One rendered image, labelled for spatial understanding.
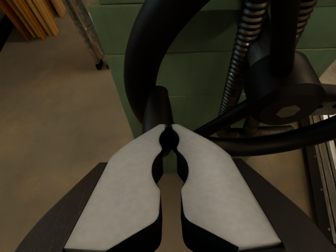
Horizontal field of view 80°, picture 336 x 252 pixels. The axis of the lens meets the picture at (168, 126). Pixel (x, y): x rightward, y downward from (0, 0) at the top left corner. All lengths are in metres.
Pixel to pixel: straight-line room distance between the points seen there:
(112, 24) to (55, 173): 0.90
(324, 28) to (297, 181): 0.83
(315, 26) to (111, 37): 0.33
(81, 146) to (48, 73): 0.63
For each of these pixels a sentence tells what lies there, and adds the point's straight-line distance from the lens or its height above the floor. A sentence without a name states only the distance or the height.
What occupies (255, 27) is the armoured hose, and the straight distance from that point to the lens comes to 0.24.
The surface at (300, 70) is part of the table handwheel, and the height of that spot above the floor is 0.84.
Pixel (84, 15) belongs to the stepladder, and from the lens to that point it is 1.27.
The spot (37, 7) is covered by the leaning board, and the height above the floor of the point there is 0.20.
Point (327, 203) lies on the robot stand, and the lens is 1.01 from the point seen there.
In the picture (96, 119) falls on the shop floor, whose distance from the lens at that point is 1.22.
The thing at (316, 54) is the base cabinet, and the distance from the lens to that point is 0.49.
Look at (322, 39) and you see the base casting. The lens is 0.46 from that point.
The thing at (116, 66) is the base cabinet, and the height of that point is 0.68.
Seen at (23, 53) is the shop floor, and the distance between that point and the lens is 1.85.
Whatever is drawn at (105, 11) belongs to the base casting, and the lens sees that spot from 0.36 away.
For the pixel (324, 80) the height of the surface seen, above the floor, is 0.62.
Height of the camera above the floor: 0.96
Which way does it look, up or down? 59 degrees down
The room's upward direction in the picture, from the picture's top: 2 degrees counter-clockwise
